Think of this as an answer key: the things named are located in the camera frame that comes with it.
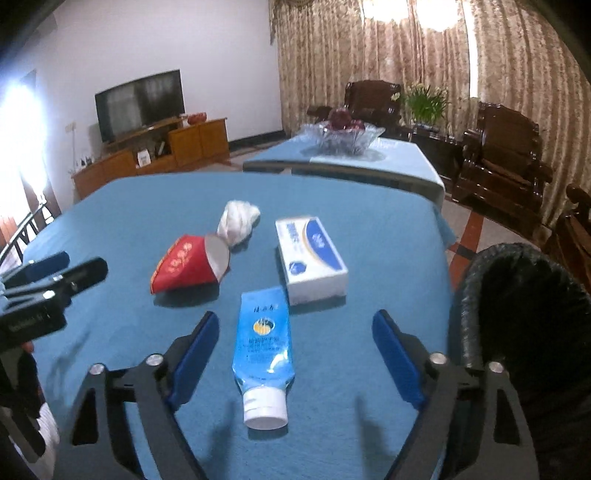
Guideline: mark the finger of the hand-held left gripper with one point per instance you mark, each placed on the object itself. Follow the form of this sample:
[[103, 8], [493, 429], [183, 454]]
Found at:
[[87, 274], [55, 262]]

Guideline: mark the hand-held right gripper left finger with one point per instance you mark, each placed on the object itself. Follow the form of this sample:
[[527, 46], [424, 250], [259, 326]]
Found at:
[[191, 364]]

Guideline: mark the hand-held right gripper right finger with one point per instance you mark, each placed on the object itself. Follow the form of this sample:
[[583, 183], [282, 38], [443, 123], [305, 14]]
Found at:
[[399, 364]]

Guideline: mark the blue squeeze tube white cap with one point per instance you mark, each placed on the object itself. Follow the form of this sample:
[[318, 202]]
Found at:
[[261, 337]]

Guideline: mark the trash bin with black bag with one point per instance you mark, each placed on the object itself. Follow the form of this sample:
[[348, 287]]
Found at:
[[475, 295]]

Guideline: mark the red paper cup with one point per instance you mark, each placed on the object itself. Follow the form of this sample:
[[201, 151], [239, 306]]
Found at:
[[184, 265]]

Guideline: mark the person's white pants leg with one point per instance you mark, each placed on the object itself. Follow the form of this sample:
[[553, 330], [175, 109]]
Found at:
[[46, 427]]

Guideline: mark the small white box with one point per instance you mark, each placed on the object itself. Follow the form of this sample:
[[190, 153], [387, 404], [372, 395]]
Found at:
[[143, 158]]

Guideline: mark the blue tablecloth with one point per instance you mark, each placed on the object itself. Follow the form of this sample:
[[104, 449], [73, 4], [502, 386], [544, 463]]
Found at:
[[346, 230]]

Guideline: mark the white and blue carton box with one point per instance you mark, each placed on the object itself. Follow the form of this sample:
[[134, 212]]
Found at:
[[309, 249]]

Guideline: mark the crumpled white tissue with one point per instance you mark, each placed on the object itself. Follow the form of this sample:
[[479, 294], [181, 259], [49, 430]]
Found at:
[[235, 221]]

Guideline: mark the wooden television cabinet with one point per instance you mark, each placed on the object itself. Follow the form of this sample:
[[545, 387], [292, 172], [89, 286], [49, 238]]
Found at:
[[198, 143]]

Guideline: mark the flat screen television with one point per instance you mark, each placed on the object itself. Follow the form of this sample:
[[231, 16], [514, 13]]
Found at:
[[138, 106]]

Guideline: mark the red basket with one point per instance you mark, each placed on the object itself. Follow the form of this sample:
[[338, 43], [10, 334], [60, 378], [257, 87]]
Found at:
[[196, 118]]

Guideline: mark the light blue table cloth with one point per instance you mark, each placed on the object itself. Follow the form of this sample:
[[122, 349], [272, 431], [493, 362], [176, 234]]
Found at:
[[406, 157]]

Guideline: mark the coffee table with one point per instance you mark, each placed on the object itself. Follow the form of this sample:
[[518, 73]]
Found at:
[[323, 170]]

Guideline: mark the dark wooden side table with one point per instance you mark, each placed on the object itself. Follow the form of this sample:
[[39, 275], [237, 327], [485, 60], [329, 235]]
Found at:
[[438, 152]]

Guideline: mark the dark wooden sofa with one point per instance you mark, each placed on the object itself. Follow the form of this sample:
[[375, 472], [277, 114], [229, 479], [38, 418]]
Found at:
[[575, 230]]

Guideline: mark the dark wooden armchair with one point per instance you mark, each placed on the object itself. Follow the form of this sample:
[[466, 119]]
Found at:
[[369, 99], [503, 157]]

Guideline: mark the glass fruit bowl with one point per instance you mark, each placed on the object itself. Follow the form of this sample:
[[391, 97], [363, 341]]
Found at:
[[341, 138]]

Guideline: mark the red apple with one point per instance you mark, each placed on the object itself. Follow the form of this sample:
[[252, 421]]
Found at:
[[358, 124], [339, 116]]

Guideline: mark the potted narcissus plant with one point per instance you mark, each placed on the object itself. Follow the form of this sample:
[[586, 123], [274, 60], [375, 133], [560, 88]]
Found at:
[[425, 104]]

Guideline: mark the floral beige curtain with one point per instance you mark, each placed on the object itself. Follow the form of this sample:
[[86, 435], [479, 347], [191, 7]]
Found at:
[[508, 69]]

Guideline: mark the black metal frame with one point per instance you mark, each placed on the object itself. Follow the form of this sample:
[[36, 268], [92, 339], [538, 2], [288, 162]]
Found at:
[[27, 226]]

